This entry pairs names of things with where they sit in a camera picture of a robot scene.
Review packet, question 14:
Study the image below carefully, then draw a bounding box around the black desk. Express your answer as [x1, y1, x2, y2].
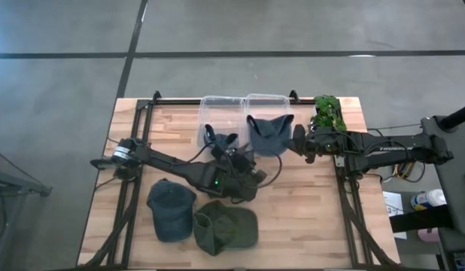
[437, 228, 465, 271]

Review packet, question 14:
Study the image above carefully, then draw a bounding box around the navy blue denim cap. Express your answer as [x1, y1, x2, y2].
[146, 178, 198, 243]

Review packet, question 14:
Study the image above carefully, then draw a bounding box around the olive green cap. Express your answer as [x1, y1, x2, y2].
[193, 199, 259, 257]

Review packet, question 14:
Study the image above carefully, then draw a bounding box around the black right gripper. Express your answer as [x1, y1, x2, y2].
[292, 123, 346, 165]

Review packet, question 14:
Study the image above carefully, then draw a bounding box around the white paper sheet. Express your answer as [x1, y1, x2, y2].
[382, 190, 409, 240]

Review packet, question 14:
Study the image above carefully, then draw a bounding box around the black strap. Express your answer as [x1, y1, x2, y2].
[389, 205, 454, 233]

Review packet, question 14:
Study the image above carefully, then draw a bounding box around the pink object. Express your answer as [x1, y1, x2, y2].
[417, 227, 441, 244]

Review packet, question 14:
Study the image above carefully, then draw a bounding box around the thin black cable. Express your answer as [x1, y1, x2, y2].
[94, 175, 123, 190]

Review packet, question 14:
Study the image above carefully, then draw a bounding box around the slate grey-blue cap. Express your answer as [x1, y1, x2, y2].
[246, 114, 296, 158]

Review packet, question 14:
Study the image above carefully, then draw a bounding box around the yellow cable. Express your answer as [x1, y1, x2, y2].
[392, 162, 413, 178]

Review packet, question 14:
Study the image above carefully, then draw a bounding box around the white spray can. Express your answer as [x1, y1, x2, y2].
[410, 188, 447, 211]

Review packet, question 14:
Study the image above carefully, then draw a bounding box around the black pole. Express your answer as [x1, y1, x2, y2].
[438, 102, 465, 132]

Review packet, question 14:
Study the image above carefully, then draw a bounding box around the black metal table frame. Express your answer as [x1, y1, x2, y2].
[77, 90, 399, 270]

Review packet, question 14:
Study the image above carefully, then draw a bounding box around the dark grey stand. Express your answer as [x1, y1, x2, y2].
[0, 149, 53, 271]

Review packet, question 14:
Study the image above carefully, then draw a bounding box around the clear plastic bin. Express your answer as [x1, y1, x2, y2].
[242, 93, 293, 157]
[196, 95, 245, 150]

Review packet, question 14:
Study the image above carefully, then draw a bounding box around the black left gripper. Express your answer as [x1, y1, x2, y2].
[205, 124, 252, 172]

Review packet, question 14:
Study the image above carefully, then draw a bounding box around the green plant in white pot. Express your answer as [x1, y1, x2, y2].
[310, 94, 348, 133]

